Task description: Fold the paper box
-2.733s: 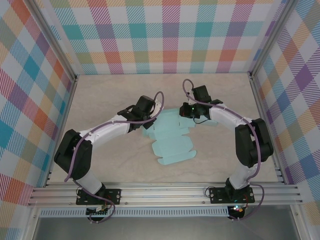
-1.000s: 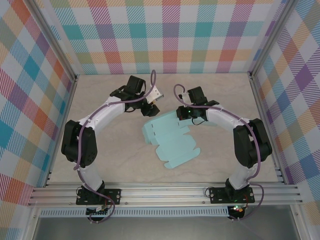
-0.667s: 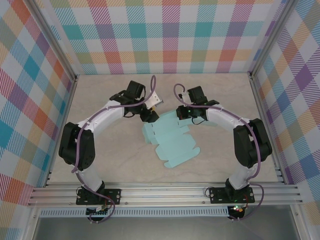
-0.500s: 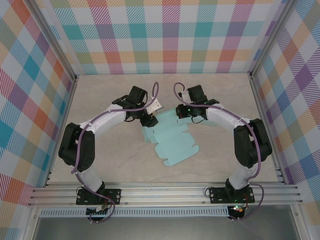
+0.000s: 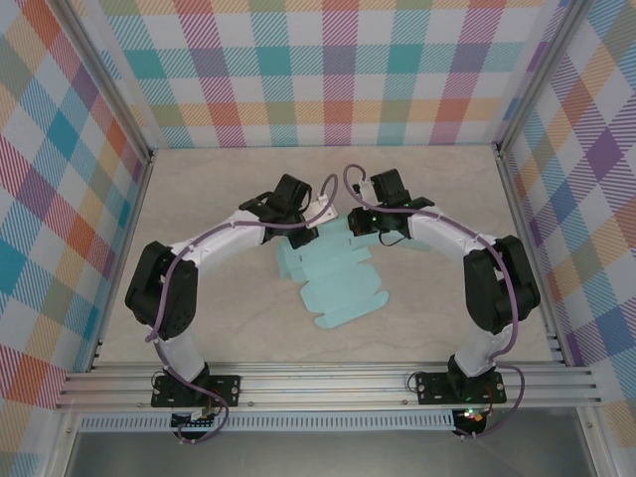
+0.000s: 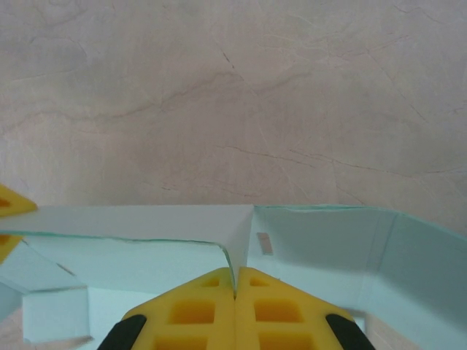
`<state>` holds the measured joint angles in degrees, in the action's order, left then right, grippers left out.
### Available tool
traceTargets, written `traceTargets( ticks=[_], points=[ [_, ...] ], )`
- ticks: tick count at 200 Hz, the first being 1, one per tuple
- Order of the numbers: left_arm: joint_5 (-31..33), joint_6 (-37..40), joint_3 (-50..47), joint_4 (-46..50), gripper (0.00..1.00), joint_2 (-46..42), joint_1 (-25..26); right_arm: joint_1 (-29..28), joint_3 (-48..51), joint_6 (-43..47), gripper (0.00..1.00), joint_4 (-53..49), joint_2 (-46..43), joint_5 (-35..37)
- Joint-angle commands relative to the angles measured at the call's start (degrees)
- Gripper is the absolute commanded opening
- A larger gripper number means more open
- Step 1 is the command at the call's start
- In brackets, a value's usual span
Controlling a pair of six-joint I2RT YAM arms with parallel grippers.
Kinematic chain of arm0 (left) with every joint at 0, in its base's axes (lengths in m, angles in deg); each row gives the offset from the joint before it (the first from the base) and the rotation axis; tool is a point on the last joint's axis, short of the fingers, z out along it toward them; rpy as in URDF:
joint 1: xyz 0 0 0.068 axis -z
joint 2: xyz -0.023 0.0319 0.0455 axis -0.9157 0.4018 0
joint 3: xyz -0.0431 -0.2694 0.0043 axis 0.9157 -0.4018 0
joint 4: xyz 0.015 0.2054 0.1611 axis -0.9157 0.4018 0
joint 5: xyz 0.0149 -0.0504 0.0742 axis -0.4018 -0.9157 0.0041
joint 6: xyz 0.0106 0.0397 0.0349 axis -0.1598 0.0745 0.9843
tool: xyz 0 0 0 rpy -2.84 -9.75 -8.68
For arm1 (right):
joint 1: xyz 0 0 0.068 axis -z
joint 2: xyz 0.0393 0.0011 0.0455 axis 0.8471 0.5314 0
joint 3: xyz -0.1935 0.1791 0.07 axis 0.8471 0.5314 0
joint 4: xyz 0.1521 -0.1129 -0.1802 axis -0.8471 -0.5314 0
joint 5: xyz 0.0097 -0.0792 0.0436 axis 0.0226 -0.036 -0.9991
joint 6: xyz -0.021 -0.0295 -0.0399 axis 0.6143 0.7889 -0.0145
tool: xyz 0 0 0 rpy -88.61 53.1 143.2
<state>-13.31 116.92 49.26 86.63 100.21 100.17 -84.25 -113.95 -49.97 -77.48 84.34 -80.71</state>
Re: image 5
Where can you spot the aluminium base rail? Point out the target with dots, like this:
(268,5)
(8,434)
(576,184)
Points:
(323,387)

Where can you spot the aluminium side rail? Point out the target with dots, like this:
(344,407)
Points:
(123,258)
(546,298)

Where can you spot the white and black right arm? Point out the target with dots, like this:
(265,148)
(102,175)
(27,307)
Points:
(447,238)

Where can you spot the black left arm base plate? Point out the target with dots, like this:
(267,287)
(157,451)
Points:
(228,385)

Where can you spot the small circuit board with lights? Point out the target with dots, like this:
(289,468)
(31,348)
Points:
(472,415)

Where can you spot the aluminium frame post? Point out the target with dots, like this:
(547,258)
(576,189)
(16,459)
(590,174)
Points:
(104,84)
(541,74)

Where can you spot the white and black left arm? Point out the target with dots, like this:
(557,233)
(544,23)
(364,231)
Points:
(218,238)

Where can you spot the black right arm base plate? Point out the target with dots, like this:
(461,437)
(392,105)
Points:
(432,387)

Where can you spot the grey metal panel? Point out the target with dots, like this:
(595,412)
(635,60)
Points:
(323,454)

